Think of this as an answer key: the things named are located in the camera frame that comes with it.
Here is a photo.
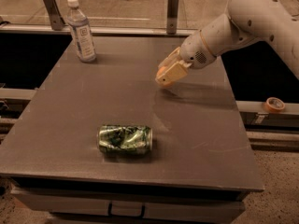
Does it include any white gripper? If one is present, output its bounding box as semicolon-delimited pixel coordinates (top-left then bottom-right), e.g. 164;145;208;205
158;31;216;83

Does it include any orange fruit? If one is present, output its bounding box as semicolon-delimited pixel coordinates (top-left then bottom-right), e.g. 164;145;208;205
156;66;173;87

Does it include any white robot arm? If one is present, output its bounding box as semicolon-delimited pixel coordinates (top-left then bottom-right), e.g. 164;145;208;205
155;0;299;86

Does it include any crushed green soda can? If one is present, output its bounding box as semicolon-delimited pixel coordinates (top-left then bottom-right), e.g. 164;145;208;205
97;125;152;155

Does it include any orange tape roll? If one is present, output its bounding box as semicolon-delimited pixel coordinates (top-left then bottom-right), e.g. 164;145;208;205
265;97;285;112

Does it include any clear plastic water bottle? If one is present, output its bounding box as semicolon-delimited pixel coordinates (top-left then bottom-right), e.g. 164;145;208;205
66;0;96;63

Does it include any middle metal railing bracket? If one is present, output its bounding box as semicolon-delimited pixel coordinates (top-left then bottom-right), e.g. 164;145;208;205
166;0;179;35

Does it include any metal railing bracket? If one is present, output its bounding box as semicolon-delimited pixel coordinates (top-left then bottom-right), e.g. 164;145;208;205
43;0;64;31
166;0;179;35

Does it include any left metal railing bracket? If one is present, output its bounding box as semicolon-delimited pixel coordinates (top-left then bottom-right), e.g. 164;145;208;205
43;0;64;31

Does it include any grey drawer with black handle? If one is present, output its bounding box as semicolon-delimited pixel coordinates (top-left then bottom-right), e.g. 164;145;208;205
11;187;245;224

